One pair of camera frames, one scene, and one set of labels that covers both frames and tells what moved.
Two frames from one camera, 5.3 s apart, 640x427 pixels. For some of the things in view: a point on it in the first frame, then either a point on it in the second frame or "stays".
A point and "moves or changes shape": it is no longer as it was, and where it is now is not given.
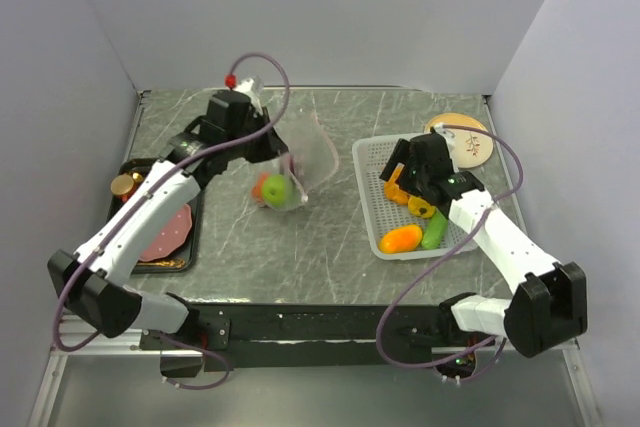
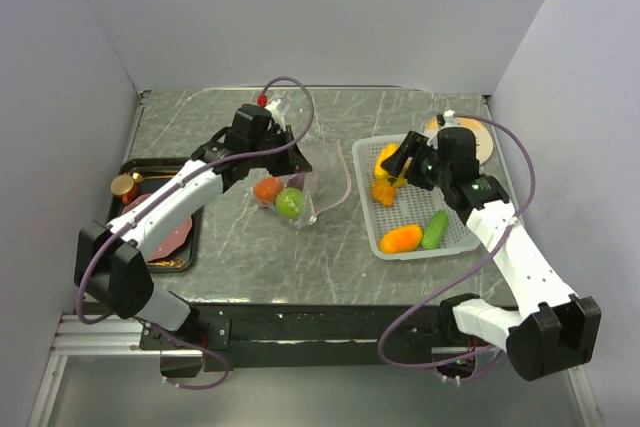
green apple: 277,191 -> 290,203
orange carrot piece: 392,190 -> 382,192
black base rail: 236,336 stays
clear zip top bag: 311,161 -> 327,184
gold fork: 173,263 stays
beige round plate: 470,148 stays
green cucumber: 436,231 stays
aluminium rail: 72,330 stays
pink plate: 169,236 stays
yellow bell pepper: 419,207 moves or changes shape
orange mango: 401,239 stays
